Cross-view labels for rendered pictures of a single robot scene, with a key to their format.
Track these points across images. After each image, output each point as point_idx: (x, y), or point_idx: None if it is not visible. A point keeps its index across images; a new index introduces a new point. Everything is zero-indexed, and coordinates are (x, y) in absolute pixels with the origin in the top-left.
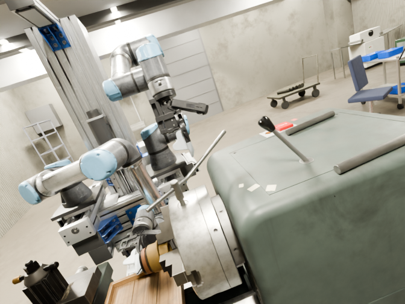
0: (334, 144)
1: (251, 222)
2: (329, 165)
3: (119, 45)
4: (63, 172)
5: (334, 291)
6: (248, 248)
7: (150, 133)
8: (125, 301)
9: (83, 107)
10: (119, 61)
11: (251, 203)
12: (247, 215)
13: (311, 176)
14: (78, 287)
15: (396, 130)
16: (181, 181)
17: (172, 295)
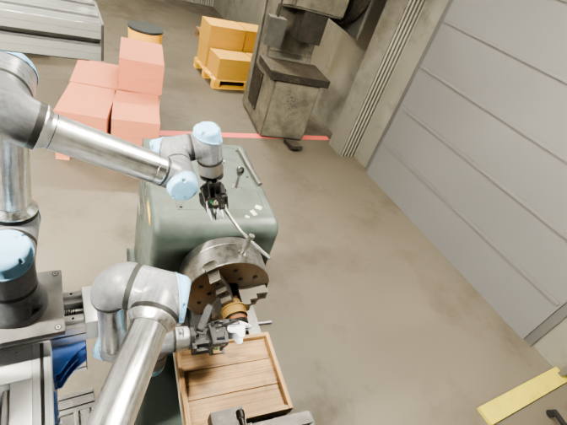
0: (224, 171)
1: (278, 224)
2: (249, 184)
3: (14, 85)
4: (148, 365)
5: None
6: (274, 240)
7: (34, 251)
8: (215, 403)
9: None
10: (110, 135)
11: (269, 217)
12: (275, 223)
13: (256, 192)
14: (230, 421)
15: (229, 154)
16: (246, 234)
17: (218, 351)
